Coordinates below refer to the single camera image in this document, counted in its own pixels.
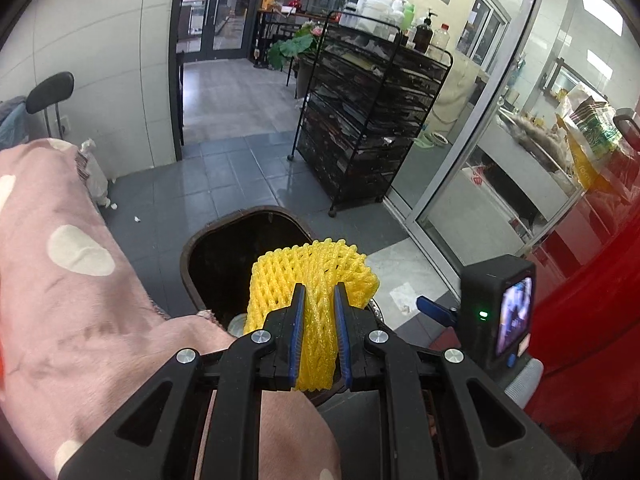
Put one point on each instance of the grey furry cloth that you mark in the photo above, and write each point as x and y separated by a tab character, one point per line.
535	135

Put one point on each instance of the green striped bag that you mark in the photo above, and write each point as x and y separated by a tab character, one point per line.
595	127

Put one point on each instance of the white tissue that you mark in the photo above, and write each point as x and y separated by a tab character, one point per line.
405	299

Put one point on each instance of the group of bottles on cart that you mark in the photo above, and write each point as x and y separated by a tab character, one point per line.
375	10

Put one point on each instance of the white pump bottle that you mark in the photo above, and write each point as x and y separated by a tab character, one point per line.
399	7

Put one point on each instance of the glass double door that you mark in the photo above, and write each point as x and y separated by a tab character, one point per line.
215	10

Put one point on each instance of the white box red label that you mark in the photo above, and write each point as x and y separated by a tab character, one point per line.
477	176

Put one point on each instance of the white crumpled bag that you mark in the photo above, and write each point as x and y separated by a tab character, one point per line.
95	175

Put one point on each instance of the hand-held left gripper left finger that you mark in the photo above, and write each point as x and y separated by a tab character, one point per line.
297	330

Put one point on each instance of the potted green plant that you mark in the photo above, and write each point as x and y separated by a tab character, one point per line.
295	45

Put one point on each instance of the black round chair back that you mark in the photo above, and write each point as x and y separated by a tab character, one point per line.
50	90

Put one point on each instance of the yellow foam net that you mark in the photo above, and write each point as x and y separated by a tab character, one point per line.
310	280

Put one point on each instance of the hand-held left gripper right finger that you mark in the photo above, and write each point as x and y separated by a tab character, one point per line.
342	330

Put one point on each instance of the black hallway table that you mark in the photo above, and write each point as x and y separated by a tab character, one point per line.
280	20

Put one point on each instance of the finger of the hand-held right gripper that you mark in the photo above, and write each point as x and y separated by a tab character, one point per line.
432	307

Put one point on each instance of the pink dotted blanket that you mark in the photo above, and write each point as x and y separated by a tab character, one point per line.
75	310

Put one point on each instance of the clear bottle red cap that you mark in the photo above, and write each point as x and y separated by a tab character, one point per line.
440	42

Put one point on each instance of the black trash bin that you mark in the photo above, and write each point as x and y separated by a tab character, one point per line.
225	260

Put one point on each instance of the person's right forearm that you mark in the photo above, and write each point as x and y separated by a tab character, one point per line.
590	310

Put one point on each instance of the green bowl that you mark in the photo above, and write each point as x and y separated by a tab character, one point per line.
430	140

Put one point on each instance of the green bottle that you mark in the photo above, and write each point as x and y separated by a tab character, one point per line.
410	17

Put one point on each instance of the yellow plastic bag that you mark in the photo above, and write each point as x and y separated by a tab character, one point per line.
590	165

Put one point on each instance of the dark brown pump bottle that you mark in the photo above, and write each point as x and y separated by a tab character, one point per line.
424	35

